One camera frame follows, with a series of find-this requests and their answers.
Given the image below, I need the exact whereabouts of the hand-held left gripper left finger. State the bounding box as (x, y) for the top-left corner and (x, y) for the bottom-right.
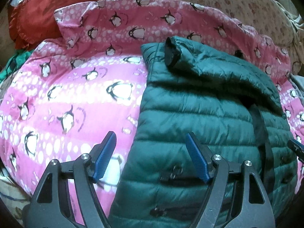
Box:
(28, 131), (117, 228)

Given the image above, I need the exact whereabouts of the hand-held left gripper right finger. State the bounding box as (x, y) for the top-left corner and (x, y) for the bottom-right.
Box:
(186, 132), (276, 228)

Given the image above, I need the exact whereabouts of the green puffer jacket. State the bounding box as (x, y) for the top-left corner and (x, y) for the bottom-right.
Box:
(108, 36), (299, 228)

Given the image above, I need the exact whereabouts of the pink penguin print blanket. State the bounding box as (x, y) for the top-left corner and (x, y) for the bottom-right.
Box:
(0, 0), (304, 195)

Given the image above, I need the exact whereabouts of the cream leaf print cloth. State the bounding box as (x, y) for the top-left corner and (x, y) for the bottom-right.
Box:
(0, 167), (32, 219)

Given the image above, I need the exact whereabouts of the green cloth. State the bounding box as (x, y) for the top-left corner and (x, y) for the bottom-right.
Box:
(4, 50), (34, 82)

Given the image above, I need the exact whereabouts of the cream crumpled cloth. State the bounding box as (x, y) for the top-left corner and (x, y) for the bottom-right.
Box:
(273, 0), (304, 31)

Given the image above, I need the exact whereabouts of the red ruffled pillow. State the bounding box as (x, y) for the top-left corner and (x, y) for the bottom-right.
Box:
(8, 0), (114, 51)

